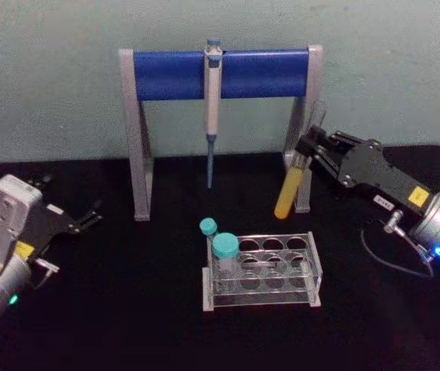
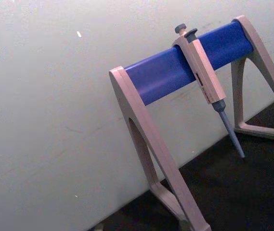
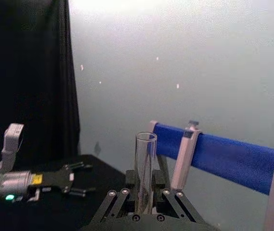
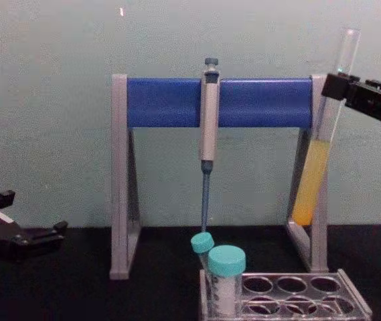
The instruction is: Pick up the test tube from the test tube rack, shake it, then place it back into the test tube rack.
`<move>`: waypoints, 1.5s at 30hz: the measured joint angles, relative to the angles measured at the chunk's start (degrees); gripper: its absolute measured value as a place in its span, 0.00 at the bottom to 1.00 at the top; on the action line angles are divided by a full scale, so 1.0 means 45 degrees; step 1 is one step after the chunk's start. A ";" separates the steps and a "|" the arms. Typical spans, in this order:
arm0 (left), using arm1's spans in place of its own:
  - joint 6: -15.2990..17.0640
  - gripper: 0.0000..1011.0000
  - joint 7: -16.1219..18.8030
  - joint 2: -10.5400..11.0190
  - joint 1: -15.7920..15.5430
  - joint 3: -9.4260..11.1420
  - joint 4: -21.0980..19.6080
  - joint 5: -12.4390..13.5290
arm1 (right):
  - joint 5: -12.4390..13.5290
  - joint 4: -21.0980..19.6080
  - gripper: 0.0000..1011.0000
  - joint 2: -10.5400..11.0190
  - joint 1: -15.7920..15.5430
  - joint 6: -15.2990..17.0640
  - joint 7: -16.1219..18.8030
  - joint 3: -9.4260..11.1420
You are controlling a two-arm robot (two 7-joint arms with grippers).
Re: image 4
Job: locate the grey and blue pipette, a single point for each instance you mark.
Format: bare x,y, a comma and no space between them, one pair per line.
209,127

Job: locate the glass test tube yellow liquid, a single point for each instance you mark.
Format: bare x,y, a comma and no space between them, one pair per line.
310,180

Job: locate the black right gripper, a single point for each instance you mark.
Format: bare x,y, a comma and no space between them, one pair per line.
377,103

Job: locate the large tube with teal cap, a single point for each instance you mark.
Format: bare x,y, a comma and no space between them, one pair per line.
226,261

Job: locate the grey stand with blue bar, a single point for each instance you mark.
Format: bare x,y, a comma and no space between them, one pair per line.
163,102

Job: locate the clear plastic tube rack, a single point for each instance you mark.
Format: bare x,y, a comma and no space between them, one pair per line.
310,294

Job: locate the black table cloth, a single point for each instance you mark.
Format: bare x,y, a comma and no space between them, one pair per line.
76,294

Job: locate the small tube with teal cap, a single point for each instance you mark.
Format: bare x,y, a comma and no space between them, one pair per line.
202,242

